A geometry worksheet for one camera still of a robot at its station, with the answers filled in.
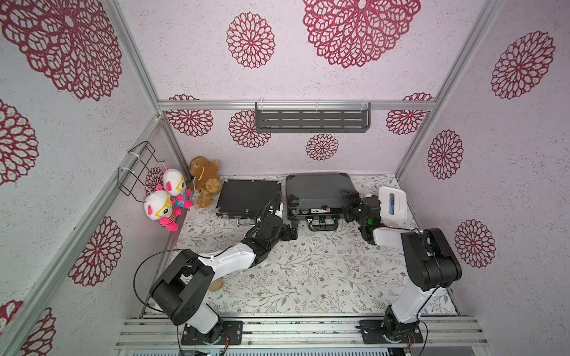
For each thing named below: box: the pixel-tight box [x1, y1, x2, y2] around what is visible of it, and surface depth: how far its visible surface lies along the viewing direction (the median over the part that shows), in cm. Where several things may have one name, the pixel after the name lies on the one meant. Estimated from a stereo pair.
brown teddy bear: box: [188, 155, 222, 209], surface depth 112 cm
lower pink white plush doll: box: [143, 184, 182, 233], surface depth 87 cm
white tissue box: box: [378, 186, 407, 227], surface depth 100 cm
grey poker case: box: [285, 172, 356, 232], surface depth 102 cm
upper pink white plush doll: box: [161, 166, 193, 209], surface depth 96 cm
